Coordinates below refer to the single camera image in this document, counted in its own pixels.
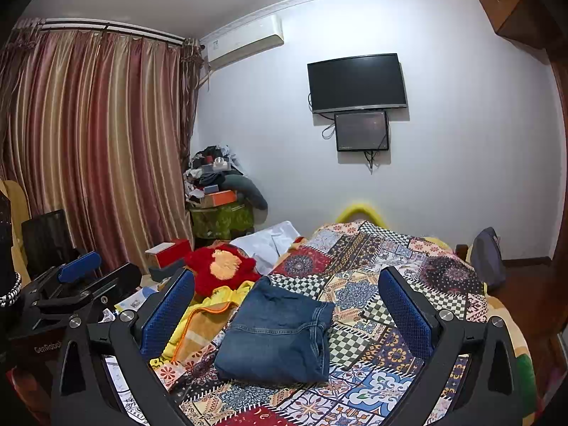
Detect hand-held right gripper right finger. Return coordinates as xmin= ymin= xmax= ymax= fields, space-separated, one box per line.
xmin=373 ymin=266 xmax=519 ymax=426

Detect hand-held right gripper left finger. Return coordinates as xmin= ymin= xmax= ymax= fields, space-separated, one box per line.
xmin=51 ymin=267 xmax=196 ymax=426

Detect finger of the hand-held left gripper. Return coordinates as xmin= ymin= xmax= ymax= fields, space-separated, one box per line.
xmin=31 ymin=251 xmax=103 ymax=294
xmin=89 ymin=263 xmax=143 ymax=297

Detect blue denim jeans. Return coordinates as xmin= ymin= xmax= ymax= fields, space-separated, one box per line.
xmin=213 ymin=275 xmax=337 ymax=384

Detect printed papers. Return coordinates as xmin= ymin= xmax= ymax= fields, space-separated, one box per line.
xmin=102 ymin=286 xmax=158 ymax=324

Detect yellow fleece blanket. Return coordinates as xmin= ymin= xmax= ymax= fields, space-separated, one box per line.
xmin=148 ymin=282 xmax=258 ymax=367

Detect black monitor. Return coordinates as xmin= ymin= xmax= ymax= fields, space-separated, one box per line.
xmin=21 ymin=209 xmax=76 ymax=276

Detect red box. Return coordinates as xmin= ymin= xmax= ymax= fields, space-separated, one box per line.
xmin=144 ymin=238 xmax=192 ymax=269

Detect red plush toy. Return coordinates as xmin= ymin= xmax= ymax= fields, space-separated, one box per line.
xmin=184 ymin=243 xmax=262 ymax=298

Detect patchwork printed blanket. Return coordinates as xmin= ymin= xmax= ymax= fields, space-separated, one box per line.
xmin=151 ymin=219 xmax=524 ymax=426

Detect beige chair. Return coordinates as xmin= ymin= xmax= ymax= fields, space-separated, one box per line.
xmin=0 ymin=180 xmax=32 ymax=276

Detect green cloth covered table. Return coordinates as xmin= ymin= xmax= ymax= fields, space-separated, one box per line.
xmin=189 ymin=202 xmax=256 ymax=240

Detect grey bag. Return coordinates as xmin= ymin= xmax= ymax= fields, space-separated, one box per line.
xmin=468 ymin=227 xmax=507 ymax=291

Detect yellow cushion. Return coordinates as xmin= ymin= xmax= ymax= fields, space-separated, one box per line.
xmin=335 ymin=202 xmax=378 ymax=223

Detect white cloth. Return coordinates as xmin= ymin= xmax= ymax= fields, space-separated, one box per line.
xmin=231 ymin=220 xmax=305 ymax=276

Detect orange box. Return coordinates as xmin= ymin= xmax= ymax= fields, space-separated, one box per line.
xmin=200 ymin=190 xmax=238 ymax=208

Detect striped red curtain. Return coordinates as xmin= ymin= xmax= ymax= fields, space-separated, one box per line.
xmin=0 ymin=18 xmax=200 ymax=285

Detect pile of clutter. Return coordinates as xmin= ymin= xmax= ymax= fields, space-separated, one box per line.
xmin=184 ymin=144 xmax=269 ymax=211

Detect curtain rod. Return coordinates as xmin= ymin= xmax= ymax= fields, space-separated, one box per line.
xmin=40 ymin=18 xmax=200 ymax=47

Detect white air conditioner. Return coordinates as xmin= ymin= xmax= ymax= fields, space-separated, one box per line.
xmin=200 ymin=13 xmax=285 ymax=72

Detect small wall monitor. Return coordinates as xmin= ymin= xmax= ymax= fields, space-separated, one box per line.
xmin=334 ymin=111 xmax=390 ymax=152

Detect black television cable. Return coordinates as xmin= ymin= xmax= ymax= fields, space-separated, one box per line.
xmin=308 ymin=92 xmax=337 ymax=140

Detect black wall television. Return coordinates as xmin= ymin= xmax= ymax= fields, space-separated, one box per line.
xmin=307 ymin=53 xmax=408 ymax=115

